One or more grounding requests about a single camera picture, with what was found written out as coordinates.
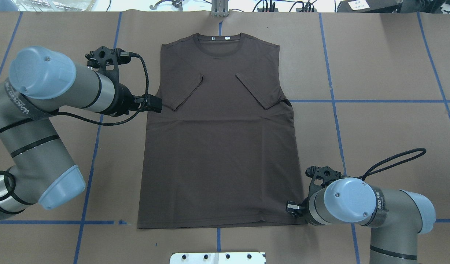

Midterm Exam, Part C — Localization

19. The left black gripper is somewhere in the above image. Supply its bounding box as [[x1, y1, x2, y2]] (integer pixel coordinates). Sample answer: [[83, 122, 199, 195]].
[[113, 84, 163, 117]]

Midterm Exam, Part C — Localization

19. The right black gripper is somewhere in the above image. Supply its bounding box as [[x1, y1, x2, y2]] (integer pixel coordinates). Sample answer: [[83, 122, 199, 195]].
[[286, 197, 314, 222]]

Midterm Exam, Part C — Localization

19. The brown t-shirt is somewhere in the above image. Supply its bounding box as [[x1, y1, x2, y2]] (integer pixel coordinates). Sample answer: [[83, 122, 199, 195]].
[[137, 33, 305, 229]]

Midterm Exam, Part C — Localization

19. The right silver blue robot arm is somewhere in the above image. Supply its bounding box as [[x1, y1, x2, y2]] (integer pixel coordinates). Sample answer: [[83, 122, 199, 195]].
[[285, 177, 436, 264]]

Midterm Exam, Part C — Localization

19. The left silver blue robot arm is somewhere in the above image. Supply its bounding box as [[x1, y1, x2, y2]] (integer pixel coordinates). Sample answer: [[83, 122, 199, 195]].
[[0, 46, 162, 221]]

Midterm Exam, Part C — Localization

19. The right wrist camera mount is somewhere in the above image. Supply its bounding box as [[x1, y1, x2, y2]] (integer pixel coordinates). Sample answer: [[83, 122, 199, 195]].
[[305, 166, 343, 198]]

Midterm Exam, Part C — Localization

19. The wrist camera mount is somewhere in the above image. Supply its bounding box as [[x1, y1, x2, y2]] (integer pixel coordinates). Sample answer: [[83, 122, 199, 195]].
[[85, 46, 133, 82], [305, 166, 343, 198]]

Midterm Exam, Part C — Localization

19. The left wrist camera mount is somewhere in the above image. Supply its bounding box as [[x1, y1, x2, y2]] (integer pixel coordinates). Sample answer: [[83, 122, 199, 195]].
[[85, 46, 133, 82]]

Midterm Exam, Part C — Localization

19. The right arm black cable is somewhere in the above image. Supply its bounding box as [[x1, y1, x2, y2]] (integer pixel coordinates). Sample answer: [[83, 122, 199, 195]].
[[361, 148, 427, 182]]

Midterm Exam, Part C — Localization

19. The aluminium frame post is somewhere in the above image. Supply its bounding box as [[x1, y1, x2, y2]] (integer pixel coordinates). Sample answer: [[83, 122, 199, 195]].
[[209, 0, 229, 17]]

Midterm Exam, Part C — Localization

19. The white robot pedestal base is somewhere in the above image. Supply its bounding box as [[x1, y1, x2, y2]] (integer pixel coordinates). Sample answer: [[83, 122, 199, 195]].
[[169, 251, 267, 264]]

